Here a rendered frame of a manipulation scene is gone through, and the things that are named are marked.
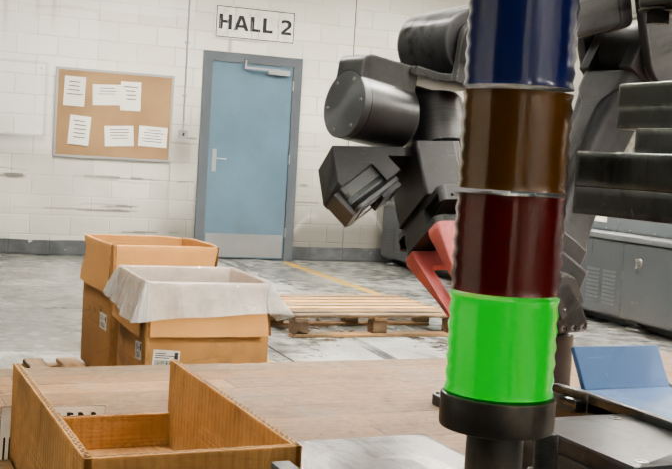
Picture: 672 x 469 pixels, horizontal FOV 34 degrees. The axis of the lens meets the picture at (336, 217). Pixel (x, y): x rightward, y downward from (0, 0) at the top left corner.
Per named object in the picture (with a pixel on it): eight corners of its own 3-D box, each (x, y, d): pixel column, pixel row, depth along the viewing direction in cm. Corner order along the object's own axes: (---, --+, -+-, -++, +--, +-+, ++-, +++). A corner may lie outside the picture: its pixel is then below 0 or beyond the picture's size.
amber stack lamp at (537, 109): (526, 189, 40) (532, 98, 40) (590, 195, 37) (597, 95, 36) (436, 185, 39) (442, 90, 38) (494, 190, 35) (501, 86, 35)
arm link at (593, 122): (521, 304, 99) (656, 10, 107) (471, 294, 104) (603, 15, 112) (560, 334, 102) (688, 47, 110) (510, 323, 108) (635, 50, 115)
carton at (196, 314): (291, 416, 414) (298, 285, 411) (127, 422, 391) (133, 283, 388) (240, 380, 475) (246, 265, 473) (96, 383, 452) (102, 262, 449)
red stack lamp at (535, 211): (519, 283, 40) (525, 193, 40) (583, 298, 37) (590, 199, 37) (430, 283, 39) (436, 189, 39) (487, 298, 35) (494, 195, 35)
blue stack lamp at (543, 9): (532, 94, 40) (538, 2, 40) (597, 90, 36) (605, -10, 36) (442, 85, 38) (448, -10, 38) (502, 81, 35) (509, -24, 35)
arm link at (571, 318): (554, 273, 99) (596, 272, 102) (487, 262, 106) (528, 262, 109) (549, 341, 99) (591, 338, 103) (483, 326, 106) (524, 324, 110)
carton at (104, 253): (221, 379, 474) (228, 247, 471) (101, 383, 452) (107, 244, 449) (182, 355, 526) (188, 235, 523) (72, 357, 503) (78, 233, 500)
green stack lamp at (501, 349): (513, 377, 40) (519, 288, 40) (576, 400, 37) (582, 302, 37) (423, 380, 39) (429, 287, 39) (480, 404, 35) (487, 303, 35)
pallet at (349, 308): (395, 313, 820) (396, 294, 819) (460, 336, 728) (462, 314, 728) (243, 313, 773) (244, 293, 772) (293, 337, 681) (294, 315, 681)
